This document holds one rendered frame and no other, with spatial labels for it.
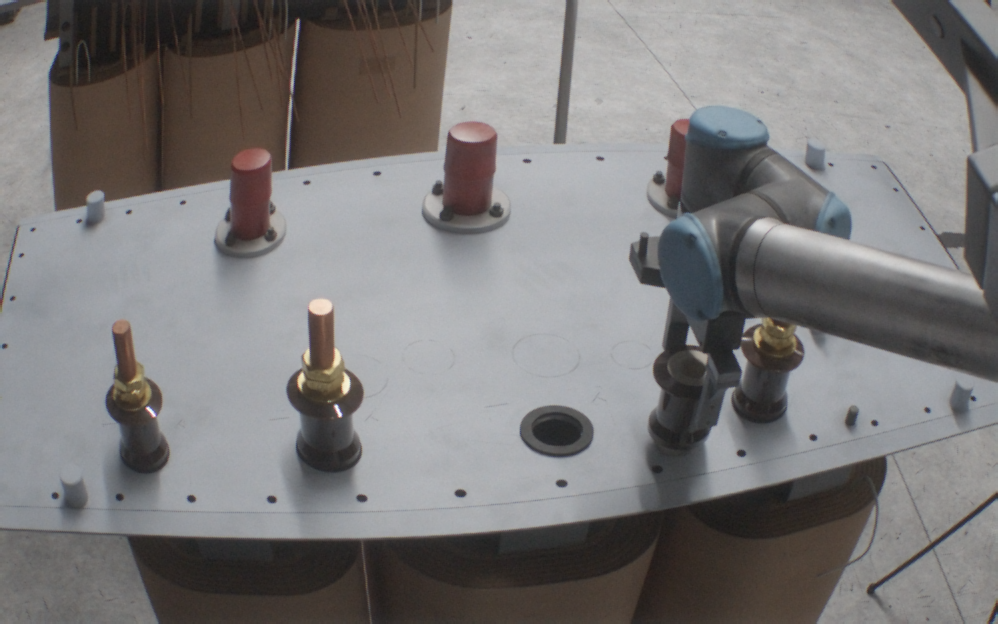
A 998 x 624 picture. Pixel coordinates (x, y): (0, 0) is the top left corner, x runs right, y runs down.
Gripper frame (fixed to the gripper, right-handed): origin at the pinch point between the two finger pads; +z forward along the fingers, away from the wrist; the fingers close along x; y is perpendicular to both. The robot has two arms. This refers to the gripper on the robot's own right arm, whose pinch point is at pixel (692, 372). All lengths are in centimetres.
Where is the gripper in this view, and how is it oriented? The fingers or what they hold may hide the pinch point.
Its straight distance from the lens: 149.7
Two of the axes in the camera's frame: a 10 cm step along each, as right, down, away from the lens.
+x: -2.2, -6.1, 7.6
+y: 9.7, -0.8, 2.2
